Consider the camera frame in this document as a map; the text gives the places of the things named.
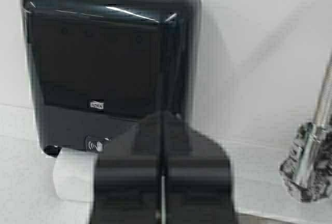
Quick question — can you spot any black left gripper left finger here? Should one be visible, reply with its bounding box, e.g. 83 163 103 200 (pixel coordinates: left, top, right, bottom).
89 112 162 223

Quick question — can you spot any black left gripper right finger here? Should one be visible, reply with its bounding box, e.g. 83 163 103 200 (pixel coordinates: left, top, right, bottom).
163 114 236 223

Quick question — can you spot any black white patterned cloth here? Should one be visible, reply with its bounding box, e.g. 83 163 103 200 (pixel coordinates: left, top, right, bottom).
279 122 331 203

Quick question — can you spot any white paper towel sheet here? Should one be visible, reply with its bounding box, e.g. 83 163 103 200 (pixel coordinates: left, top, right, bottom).
53 148 99 203

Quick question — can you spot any black paper towel dispenser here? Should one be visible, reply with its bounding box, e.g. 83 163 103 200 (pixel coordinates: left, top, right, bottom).
20 0 202 157

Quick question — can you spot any chrome kitchen faucet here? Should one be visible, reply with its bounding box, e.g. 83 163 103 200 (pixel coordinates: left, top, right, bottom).
293 59 331 190

